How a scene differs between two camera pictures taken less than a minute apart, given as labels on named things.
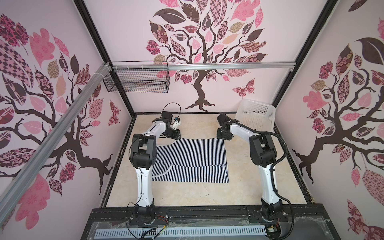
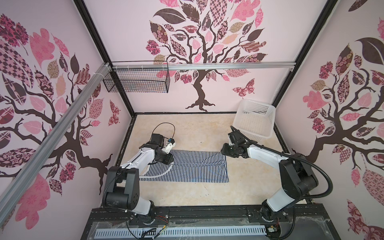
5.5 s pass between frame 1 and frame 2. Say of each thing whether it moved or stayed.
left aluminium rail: stayed
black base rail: stayed
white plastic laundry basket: stayed
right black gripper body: moved
